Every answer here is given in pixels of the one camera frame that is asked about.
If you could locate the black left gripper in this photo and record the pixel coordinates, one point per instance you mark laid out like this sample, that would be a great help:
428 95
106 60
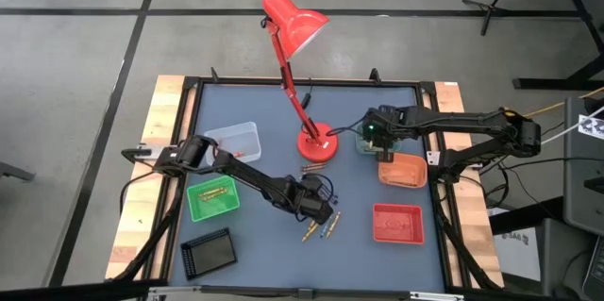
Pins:
309 195

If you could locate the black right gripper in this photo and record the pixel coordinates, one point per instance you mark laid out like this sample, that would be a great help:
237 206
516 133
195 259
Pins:
382 124

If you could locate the blue crayon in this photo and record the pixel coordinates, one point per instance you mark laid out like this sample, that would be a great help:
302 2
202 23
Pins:
326 225
335 198

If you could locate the brown crayon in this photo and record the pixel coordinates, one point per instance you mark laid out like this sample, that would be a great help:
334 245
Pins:
315 169
313 166
401 182

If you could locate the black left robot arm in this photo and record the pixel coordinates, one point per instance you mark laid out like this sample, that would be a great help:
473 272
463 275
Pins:
250 177

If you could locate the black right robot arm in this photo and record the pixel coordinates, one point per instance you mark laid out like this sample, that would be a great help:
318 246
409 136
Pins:
453 119

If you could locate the orange plastic bin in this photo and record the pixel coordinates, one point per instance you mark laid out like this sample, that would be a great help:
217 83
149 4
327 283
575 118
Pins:
406 171

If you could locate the teal plastic bin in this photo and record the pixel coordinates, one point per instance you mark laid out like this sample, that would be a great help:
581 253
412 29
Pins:
361 146

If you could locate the grey-blue table mat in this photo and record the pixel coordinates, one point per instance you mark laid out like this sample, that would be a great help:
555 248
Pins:
283 263

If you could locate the red plastic basket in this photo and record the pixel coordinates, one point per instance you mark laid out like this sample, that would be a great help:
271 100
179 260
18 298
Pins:
398 223

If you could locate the green plastic basket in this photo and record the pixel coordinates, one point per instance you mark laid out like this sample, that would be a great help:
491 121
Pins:
222 209

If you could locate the clear plastic bin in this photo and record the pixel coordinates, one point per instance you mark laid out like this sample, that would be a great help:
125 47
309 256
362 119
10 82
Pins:
240 143

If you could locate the black plastic basket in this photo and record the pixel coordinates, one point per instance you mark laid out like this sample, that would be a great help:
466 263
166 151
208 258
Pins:
207 254

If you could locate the red desk lamp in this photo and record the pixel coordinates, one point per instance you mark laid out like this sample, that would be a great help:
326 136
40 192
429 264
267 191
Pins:
295 22

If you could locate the white labelled box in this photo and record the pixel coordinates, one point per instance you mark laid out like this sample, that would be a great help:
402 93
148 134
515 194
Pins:
516 256

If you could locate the grey cabinet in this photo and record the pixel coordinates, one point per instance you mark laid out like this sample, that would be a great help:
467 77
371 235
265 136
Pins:
582 188

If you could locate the black white marker tag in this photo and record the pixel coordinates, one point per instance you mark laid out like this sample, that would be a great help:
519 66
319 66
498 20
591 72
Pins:
592 125

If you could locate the black keyboard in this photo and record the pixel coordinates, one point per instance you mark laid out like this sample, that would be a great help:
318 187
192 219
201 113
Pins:
597 272

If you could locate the black beam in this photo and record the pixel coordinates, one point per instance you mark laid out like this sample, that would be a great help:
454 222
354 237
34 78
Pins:
71 291

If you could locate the grey chair leg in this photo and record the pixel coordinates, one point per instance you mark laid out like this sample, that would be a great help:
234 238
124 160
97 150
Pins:
14 171

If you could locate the black frame clamp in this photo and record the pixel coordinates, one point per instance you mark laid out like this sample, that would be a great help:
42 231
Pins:
375 76

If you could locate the black aluminium table frame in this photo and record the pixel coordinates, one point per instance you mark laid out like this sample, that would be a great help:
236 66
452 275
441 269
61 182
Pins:
330 82

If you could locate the silver metal bracket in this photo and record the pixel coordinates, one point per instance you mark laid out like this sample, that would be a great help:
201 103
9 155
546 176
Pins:
436 296
174 292

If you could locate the black desk frame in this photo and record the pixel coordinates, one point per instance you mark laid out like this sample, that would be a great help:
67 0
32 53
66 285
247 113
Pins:
542 83

